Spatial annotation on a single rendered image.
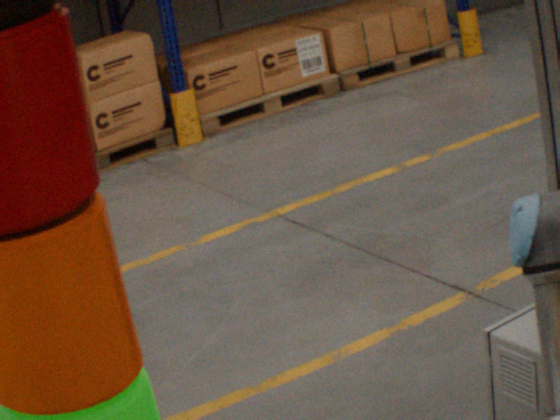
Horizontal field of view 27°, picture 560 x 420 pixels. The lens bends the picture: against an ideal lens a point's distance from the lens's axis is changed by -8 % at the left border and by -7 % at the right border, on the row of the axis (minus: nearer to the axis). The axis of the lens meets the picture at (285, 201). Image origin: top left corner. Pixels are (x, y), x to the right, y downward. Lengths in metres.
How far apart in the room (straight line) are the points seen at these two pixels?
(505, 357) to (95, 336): 2.20
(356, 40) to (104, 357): 9.24
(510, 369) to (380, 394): 2.42
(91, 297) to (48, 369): 0.02
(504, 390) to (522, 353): 0.13
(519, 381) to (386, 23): 7.38
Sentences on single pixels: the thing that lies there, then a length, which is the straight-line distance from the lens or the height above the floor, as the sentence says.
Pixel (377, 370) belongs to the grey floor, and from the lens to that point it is 5.09.
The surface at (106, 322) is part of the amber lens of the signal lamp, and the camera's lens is 0.32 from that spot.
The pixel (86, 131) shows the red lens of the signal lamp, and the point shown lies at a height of 2.29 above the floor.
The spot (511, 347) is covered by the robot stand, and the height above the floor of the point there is 1.22.
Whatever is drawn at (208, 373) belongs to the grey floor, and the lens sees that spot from 5.33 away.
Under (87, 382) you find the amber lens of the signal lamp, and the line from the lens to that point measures 0.33.
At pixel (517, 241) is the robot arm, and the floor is 1.60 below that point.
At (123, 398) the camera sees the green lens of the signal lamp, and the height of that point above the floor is 2.21.
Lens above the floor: 2.37
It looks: 19 degrees down
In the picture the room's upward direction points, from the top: 10 degrees counter-clockwise
